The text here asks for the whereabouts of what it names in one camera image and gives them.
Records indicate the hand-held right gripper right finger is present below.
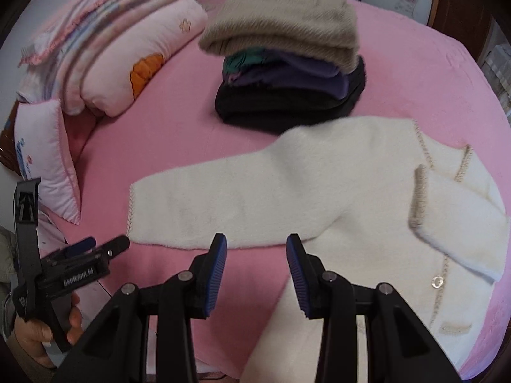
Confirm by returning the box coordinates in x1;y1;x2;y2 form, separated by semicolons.
286;233;464;383

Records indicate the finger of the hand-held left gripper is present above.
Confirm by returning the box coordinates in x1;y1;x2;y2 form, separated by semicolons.
91;235;131;260
60;237;97;258

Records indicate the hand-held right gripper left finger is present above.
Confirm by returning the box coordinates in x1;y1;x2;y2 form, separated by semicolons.
52;233;228;383

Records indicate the white fluffy cardigan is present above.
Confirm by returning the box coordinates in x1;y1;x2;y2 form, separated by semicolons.
126;115;510;383

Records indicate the person's left hand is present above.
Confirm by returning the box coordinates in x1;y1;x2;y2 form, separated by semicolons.
13;291;83;368

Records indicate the small white pink-edged pillow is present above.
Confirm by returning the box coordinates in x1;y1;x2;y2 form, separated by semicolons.
14;99;82;224

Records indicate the pink bed blanket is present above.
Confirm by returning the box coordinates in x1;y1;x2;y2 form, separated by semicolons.
38;0;511;380

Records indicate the wooden headboard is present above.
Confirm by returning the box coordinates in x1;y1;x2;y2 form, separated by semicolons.
0;99;25;177

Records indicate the pink pillow with orange print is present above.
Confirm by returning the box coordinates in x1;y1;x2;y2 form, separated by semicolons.
60;0;209;119

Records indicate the folded purple garment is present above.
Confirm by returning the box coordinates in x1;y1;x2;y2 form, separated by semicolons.
227;50;353;101

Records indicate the folded teal garment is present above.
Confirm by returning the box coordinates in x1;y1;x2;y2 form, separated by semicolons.
222;48;277;78

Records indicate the folded striped pink quilt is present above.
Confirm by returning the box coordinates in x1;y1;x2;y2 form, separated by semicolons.
18;0;191;102

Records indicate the folded beige knit sweater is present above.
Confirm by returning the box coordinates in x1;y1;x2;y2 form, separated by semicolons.
198;0;359;73

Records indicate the dark wooden door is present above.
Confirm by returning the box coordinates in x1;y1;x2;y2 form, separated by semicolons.
433;0;496;61

